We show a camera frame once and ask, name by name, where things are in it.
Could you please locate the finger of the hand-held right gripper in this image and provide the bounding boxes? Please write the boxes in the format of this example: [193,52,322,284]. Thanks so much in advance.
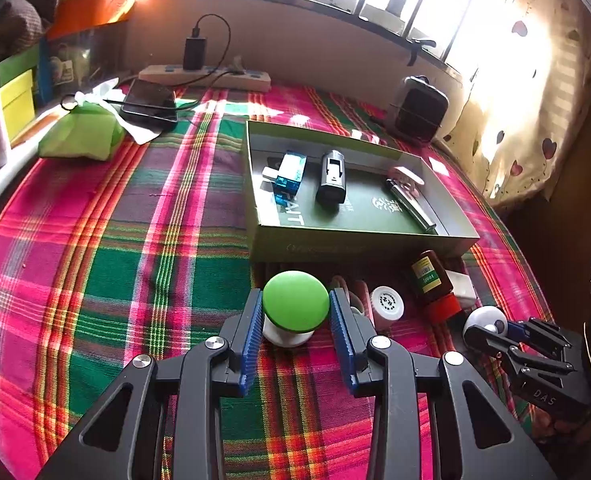
[463,325,533,368]
[505,316,579,361]

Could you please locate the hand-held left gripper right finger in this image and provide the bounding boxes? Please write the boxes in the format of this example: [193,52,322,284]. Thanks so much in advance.
[329,287,559,480]

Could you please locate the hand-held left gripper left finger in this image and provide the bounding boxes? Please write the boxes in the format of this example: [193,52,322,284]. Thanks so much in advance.
[35,288,265,480]

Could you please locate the white round panda toy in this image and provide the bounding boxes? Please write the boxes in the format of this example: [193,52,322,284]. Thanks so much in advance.
[463,306,511,348]

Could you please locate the green mushroom-shaped knob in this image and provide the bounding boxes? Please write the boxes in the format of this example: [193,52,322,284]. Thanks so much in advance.
[261,270,331,347]

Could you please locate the pink nail clipper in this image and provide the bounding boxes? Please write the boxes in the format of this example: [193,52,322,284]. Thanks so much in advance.
[333,275,376,326]

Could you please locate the small white bottle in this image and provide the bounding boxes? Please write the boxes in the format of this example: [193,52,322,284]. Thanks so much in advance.
[369,286,406,332]

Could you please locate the white charger adapter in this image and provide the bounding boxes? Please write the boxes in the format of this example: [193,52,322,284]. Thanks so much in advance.
[444,270,477,308]

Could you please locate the brown bottle with red cap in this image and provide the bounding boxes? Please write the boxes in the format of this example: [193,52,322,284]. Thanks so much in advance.
[409,250,469,325]

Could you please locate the green cardboard box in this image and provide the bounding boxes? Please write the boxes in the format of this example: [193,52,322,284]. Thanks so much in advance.
[245,120,481,263]

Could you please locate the silver lighter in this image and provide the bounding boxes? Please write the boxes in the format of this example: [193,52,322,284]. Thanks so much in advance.
[386,180,439,233]

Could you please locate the black plastic device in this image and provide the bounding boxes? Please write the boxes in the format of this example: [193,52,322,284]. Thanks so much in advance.
[315,150,349,207]

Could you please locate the blue USB tester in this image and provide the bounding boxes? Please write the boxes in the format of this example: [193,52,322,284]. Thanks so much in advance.
[262,151,307,201]

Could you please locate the pink clip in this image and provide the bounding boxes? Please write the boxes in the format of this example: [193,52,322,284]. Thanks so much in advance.
[388,165,425,188]

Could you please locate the plaid blanket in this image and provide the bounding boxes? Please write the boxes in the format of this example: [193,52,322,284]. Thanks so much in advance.
[0,82,551,480]

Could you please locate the cream curtain with hearts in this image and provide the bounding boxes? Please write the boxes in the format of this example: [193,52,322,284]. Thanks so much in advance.
[443,0,591,211]

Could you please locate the small grey heater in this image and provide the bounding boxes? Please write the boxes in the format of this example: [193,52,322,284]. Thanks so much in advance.
[390,75,449,147]

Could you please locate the white tissue sheet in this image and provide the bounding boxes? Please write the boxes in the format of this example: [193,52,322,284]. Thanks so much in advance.
[72,80,176,146]

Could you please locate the black smartphone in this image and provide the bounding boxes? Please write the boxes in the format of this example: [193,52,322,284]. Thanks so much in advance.
[120,78,178,123]

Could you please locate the white power strip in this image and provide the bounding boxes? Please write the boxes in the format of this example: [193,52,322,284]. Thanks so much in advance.
[138,63,272,92]

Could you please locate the green tissue pack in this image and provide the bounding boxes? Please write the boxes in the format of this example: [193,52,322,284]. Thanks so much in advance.
[38,105,125,162]

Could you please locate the black charger adapter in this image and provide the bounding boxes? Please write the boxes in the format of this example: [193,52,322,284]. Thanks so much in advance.
[182,37,208,72]

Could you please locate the white side shelf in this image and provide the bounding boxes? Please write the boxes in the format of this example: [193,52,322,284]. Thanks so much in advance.
[0,110,71,211]

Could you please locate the clear storage box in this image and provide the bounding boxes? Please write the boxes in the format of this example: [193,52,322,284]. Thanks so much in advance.
[39,27,128,106]

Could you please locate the yellow cardboard box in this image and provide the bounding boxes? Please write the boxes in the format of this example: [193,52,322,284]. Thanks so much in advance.
[0,69,37,143]

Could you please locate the small green storage box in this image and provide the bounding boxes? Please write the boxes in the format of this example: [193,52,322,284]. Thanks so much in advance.
[0,42,41,86]

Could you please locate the orange box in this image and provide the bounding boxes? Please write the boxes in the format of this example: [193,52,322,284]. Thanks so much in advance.
[45,0,137,41]

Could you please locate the brown checkered cloth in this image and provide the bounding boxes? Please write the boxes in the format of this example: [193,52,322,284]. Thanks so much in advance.
[0,0,46,66]

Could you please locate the black strap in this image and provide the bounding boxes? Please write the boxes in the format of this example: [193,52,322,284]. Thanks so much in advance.
[406,37,439,67]

